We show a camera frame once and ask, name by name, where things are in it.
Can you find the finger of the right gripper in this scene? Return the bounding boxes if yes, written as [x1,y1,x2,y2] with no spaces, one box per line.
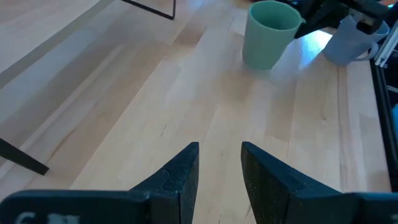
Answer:
[294,0,346,40]
[347,0,390,34]

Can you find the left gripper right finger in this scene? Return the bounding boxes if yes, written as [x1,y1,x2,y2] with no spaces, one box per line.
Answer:
[241,141,358,224]

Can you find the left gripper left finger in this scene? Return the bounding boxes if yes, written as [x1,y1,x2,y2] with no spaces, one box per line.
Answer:
[129,141,200,224]

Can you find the plain lavender mug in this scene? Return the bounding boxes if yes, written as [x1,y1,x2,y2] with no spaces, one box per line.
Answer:
[322,14,391,67]

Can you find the plain green mug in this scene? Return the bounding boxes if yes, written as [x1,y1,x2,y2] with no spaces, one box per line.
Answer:
[242,0,306,71]

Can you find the silver aluminium extrusion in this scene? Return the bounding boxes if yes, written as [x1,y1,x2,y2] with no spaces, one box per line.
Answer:
[374,21,398,68]

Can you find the wooden shelf riser black legs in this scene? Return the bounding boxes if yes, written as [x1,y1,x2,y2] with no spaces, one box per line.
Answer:
[0,0,177,176]

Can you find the black aluminium table frame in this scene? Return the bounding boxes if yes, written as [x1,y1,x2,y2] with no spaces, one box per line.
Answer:
[369,58,398,192]

